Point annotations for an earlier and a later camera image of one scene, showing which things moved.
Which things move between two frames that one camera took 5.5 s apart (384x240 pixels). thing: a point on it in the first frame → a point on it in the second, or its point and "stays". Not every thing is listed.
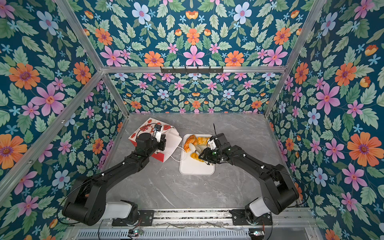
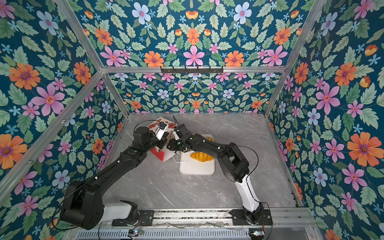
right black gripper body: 213,156 → 178,145
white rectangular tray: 188,165 stays
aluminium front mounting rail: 213,219 stays
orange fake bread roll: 195,156 stays
